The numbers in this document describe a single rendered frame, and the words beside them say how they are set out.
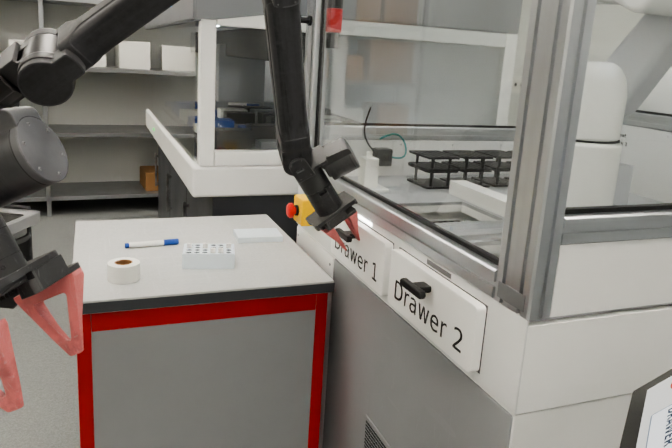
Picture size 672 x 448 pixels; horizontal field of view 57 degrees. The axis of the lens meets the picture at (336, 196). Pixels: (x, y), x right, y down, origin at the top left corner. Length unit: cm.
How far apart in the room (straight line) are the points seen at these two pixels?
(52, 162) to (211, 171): 152
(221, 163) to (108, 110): 337
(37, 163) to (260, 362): 106
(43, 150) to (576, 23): 62
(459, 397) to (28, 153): 78
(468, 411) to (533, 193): 39
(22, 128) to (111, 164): 489
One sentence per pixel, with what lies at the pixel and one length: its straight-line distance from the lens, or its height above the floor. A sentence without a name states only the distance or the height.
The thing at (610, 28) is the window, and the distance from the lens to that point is 90.
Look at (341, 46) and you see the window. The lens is 153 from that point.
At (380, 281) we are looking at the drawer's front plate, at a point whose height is 85.
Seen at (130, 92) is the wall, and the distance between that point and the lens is 537.
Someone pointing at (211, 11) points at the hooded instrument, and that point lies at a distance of 201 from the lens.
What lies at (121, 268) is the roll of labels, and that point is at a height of 80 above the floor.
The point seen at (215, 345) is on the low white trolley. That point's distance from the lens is 147.
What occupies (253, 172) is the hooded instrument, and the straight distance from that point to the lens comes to 208.
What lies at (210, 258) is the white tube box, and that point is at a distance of 152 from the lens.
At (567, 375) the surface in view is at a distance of 99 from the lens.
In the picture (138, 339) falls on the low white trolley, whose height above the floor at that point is 66.
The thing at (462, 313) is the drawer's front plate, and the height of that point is 90.
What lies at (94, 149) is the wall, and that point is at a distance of 540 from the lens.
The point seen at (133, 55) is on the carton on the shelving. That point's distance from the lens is 494.
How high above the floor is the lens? 128
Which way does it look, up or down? 13 degrees down
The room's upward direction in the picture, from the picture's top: 4 degrees clockwise
